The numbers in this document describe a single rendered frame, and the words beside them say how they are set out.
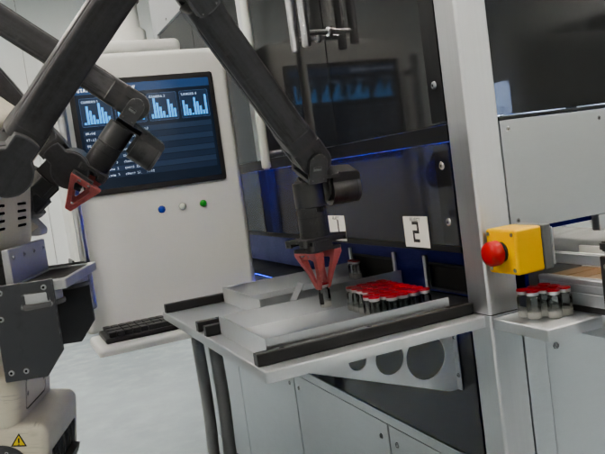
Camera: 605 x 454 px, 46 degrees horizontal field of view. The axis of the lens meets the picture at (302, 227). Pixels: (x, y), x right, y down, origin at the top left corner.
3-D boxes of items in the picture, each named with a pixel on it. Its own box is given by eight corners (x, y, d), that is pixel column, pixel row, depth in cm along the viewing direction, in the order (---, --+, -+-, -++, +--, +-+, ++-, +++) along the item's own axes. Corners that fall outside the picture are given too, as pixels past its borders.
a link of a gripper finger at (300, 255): (350, 285, 133) (343, 235, 133) (320, 293, 129) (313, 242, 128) (327, 283, 139) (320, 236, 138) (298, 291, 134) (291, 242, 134)
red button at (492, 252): (498, 262, 115) (495, 238, 114) (515, 264, 111) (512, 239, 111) (479, 267, 113) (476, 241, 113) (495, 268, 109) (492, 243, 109)
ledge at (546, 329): (557, 312, 124) (556, 302, 123) (618, 322, 112) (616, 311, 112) (493, 329, 118) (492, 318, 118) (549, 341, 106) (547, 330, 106)
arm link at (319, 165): (290, 140, 131) (310, 155, 124) (345, 132, 136) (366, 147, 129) (290, 200, 137) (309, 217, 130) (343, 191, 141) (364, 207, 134)
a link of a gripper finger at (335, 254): (347, 285, 133) (340, 236, 132) (319, 294, 129) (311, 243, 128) (325, 284, 138) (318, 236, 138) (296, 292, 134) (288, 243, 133)
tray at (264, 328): (377, 299, 147) (375, 282, 147) (450, 316, 123) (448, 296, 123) (221, 334, 134) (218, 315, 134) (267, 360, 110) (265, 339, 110)
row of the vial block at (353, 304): (356, 307, 140) (353, 285, 140) (402, 321, 124) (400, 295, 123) (346, 310, 140) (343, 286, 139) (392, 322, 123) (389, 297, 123)
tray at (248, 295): (349, 276, 183) (347, 262, 182) (402, 285, 159) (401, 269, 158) (224, 302, 169) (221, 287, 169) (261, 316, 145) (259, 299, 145)
